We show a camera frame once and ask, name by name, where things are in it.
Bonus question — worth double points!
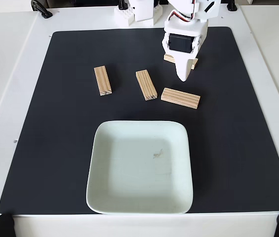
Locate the pale green square plate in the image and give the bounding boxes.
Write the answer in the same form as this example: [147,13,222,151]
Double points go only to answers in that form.
[85,120,194,215]

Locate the black rubber mat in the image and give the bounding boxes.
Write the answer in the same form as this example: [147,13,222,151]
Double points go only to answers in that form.
[0,26,279,215]

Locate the wooden block with pen mark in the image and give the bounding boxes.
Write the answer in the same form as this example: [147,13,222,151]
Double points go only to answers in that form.
[93,65,113,97]

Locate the wooden block dark grain lines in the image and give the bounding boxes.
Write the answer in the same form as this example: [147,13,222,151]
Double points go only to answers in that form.
[135,69,158,102]

